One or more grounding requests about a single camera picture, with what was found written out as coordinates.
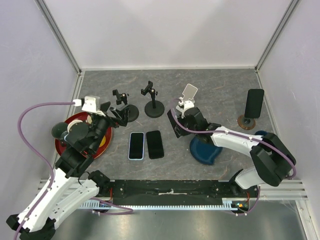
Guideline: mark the red round tray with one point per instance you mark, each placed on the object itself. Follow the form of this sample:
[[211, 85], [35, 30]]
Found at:
[[60, 148]]

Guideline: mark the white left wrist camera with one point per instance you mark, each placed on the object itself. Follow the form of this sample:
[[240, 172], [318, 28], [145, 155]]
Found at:
[[90, 104]]

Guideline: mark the blue leaf-shaped plate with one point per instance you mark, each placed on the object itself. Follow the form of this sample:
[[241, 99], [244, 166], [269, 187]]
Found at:
[[204, 153]]

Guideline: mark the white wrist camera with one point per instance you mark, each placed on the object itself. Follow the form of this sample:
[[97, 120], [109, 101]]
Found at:
[[90, 104], [184, 105]]

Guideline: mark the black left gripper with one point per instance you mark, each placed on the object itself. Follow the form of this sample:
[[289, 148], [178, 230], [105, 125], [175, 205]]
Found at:
[[122, 113]]

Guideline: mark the beige mug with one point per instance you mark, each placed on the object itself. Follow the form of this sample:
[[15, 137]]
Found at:
[[89, 119]]

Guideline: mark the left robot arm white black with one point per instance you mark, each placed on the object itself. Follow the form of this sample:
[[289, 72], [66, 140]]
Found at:
[[49, 209]]

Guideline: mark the black phone on wooden stand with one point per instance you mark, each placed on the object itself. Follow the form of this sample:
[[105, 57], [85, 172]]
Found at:
[[254, 103]]

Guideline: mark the black round phone stand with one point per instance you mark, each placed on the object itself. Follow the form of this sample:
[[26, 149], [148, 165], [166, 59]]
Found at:
[[122, 98]]

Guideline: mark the white phone stand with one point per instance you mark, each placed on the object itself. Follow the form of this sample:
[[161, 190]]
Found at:
[[188, 94]]

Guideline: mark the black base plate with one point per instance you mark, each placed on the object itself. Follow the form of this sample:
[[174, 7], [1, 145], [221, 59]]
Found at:
[[174, 192]]

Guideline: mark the wooden round phone stand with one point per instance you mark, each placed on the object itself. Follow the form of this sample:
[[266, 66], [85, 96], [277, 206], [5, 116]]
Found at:
[[246, 123]]

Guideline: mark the dark green mug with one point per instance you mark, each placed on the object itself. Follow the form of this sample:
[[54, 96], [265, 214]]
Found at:
[[59, 130]]

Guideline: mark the white mug blue handle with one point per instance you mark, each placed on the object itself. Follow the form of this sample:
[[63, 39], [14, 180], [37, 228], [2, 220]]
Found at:
[[69, 126]]

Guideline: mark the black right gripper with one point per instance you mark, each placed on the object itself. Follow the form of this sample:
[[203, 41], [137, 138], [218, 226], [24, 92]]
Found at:
[[181, 119]]

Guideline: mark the dark blue mug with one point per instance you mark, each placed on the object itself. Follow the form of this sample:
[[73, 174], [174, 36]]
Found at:
[[261, 132]]

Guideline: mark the yellow cup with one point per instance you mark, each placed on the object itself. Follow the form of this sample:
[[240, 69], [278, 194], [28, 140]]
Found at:
[[103, 141]]

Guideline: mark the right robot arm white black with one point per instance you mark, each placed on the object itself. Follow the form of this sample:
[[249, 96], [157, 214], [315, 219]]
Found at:
[[272, 161]]

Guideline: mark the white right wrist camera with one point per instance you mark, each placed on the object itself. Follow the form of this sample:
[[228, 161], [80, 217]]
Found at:
[[184, 105]]

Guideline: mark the light blue phone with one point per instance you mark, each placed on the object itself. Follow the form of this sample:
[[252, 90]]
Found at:
[[136, 146]]

